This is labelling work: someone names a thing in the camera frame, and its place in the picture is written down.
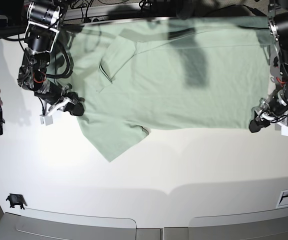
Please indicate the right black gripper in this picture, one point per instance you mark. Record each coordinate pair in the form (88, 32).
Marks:
(54, 94)

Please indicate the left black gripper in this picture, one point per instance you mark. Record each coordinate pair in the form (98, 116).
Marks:
(272, 107)

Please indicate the light green T-shirt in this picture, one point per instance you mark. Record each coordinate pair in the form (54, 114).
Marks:
(166, 75)

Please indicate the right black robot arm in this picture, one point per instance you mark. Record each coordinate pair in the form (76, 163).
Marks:
(45, 19)

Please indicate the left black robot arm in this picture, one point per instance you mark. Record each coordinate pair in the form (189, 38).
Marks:
(278, 26)

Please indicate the white power strip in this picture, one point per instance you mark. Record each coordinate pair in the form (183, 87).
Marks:
(94, 19)

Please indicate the right grey chair back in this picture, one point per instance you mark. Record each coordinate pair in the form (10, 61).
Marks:
(263, 225)

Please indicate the grey chair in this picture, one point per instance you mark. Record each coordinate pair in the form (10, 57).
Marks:
(51, 225)
(263, 225)

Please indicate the black plastic clip part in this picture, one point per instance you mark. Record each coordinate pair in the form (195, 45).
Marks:
(16, 200)

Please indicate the left grey chair back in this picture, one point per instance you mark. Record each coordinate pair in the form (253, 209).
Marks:
(51, 225)

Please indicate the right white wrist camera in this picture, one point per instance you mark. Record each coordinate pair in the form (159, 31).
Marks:
(54, 111)

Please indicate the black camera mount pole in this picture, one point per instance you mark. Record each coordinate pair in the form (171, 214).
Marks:
(185, 8)

